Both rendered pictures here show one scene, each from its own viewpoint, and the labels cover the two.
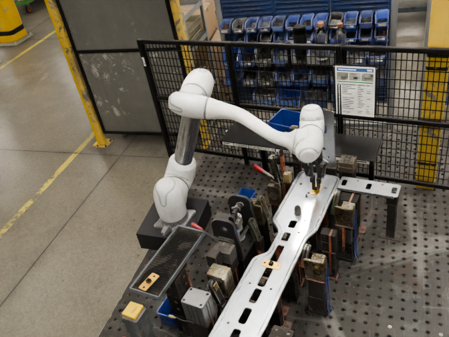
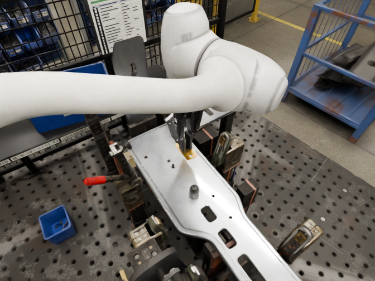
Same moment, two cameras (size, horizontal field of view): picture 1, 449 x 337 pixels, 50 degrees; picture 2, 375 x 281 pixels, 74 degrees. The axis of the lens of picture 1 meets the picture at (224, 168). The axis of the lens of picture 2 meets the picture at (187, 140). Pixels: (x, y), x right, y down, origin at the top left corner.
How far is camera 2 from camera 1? 1.76 m
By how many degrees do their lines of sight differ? 49
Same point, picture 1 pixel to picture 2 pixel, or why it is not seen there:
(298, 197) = (166, 175)
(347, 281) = (253, 213)
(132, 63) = not seen: outside the picture
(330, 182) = not seen: hidden behind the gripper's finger
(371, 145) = (159, 73)
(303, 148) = (277, 82)
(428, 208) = not seen: hidden behind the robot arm
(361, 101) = (128, 24)
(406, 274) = (271, 166)
